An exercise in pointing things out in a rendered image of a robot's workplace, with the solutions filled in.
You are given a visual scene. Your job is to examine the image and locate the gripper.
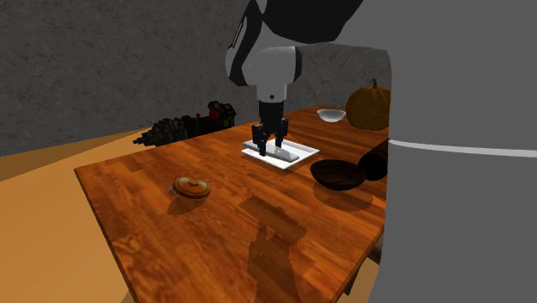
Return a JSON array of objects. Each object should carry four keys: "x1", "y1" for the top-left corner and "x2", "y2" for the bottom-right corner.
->
[{"x1": 250, "y1": 100, "x2": 290, "y2": 158}]

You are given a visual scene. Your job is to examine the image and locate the grey flat bar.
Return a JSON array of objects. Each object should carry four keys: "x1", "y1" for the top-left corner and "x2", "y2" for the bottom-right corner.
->
[{"x1": 251, "y1": 141, "x2": 301, "y2": 163}]

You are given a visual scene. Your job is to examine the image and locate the white rectangular plate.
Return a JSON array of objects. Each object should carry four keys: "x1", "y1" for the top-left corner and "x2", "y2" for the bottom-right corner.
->
[{"x1": 241, "y1": 139, "x2": 321, "y2": 171}]

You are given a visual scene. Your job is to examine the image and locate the white bowl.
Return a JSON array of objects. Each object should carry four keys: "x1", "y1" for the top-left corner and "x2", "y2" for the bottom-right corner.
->
[{"x1": 316, "y1": 108, "x2": 348, "y2": 124}]

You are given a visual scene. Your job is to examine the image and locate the dark brown bowl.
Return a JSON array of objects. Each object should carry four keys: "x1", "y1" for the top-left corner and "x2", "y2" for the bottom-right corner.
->
[{"x1": 309, "y1": 158, "x2": 368, "y2": 192}]

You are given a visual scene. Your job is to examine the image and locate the black blocky toy with red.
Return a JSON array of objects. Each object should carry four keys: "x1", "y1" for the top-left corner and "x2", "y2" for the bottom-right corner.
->
[{"x1": 133, "y1": 100, "x2": 238, "y2": 147}]

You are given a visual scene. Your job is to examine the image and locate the orange pumpkin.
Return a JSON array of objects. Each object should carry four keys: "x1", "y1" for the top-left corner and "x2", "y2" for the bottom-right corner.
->
[{"x1": 344, "y1": 77, "x2": 392, "y2": 132}]

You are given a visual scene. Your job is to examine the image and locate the dark brown cylinder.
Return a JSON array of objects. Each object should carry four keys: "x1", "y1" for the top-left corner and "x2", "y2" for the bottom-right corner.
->
[{"x1": 357, "y1": 139, "x2": 390, "y2": 182}]

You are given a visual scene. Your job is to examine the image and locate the wooden table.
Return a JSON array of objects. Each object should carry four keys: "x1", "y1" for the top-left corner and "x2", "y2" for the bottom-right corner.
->
[{"x1": 73, "y1": 104, "x2": 391, "y2": 303}]

